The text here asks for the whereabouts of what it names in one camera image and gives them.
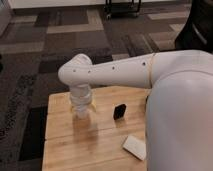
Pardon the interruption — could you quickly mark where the white rectangular sponge block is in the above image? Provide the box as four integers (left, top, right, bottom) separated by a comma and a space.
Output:
123, 135, 146, 160

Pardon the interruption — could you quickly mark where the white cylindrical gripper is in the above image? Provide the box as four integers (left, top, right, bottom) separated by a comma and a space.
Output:
69, 84, 96, 112

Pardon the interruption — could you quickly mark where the black office chair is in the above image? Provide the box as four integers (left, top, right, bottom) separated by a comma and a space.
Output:
175, 0, 213, 53

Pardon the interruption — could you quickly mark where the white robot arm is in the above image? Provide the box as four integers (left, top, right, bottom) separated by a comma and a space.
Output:
58, 50, 213, 171

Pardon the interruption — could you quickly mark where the wooden table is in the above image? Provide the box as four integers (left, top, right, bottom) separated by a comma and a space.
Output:
42, 86, 149, 171

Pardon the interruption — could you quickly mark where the small black box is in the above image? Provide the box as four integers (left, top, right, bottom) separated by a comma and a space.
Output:
113, 104, 126, 120

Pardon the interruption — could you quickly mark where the white plastic cup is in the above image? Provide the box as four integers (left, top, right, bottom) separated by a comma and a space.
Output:
75, 106, 89, 119

